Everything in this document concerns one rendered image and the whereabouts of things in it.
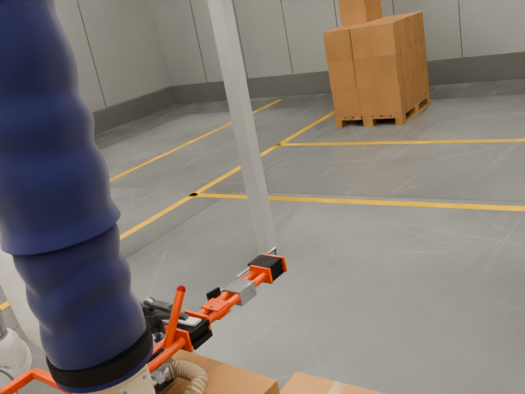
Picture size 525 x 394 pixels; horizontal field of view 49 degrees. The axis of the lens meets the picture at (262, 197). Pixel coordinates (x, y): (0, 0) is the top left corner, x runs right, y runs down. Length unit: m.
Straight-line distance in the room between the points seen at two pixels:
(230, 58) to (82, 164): 3.20
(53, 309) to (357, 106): 7.33
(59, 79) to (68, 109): 0.06
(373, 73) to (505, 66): 2.83
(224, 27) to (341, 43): 4.12
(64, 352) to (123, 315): 0.13
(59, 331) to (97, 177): 0.32
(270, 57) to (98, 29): 3.49
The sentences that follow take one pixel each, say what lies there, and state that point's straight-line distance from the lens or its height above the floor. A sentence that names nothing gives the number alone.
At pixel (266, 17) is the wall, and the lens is 11.93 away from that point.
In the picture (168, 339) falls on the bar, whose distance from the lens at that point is 1.50.
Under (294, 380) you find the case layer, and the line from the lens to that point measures 2.39.
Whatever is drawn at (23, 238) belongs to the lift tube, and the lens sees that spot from 1.17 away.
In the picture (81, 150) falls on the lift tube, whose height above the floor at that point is 1.76.
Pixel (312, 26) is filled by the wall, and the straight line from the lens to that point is 11.45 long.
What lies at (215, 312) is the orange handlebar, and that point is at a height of 1.21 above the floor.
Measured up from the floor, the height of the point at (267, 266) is 1.23.
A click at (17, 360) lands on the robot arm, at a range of 2.10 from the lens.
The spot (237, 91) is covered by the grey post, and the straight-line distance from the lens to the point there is 4.30.
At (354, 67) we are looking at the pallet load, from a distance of 8.21.
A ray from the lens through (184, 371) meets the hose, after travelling 1.49.
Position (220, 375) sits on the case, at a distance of 1.58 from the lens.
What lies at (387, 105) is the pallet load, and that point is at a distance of 8.13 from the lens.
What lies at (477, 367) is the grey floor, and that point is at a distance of 3.29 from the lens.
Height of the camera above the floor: 1.97
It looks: 19 degrees down
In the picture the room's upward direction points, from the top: 11 degrees counter-clockwise
